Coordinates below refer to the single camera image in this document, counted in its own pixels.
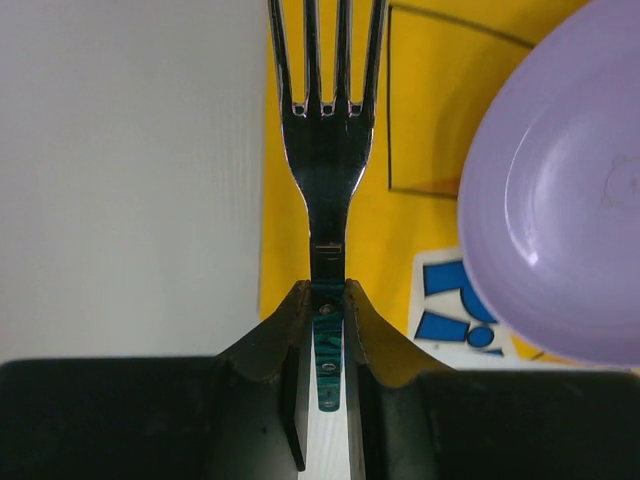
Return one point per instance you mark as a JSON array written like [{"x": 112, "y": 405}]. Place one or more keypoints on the fork with green handle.
[{"x": 327, "y": 147}]

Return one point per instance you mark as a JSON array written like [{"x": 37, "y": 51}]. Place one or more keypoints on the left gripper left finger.
[{"x": 241, "y": 414}]

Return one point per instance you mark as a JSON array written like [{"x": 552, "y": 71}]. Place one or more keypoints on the purple plastic plate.
[{"x": 548, "y": 207}]

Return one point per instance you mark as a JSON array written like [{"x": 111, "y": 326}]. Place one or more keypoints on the yellow cloth placemat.
[{"x": 444, "y": 63}]

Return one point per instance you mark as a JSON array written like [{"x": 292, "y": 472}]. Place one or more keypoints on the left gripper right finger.
[{"x": 412, "y": 417}]

